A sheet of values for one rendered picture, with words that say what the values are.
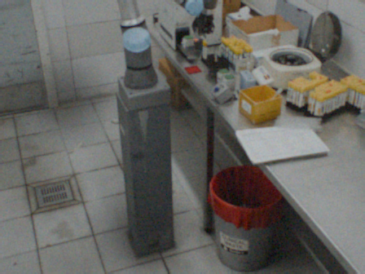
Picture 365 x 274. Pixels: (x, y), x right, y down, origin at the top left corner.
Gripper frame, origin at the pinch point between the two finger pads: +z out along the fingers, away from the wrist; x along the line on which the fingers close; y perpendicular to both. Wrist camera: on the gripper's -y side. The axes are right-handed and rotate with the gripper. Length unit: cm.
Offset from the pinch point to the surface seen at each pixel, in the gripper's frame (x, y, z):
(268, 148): -3, 78, -28
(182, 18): 0.5, -19.9, 10.4
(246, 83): 6.6, 40.3, -13.7
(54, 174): -75, 1, 120
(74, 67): -42, -95, 143
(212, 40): 17.2, -12.5, 23.1
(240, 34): 24.9, -0.4, 5.6
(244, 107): 0, 53, -17
